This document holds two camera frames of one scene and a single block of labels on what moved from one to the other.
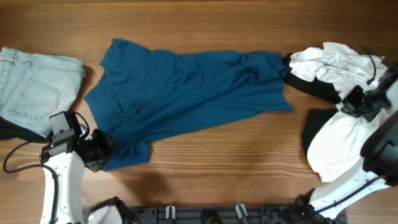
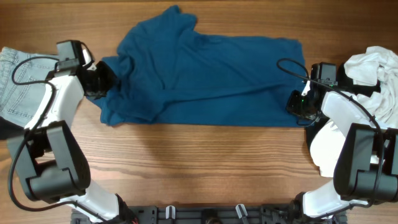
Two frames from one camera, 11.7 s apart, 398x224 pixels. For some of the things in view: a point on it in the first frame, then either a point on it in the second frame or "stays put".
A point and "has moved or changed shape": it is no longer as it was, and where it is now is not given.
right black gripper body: (365, 104) -> (298, 105)
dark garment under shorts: (9, 129) stays put
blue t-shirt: (140, 91) has moved or changed shape
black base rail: (286, 214) stays put
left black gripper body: (100, 145) -> (102, 78)
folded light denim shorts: (35, 86) stays put
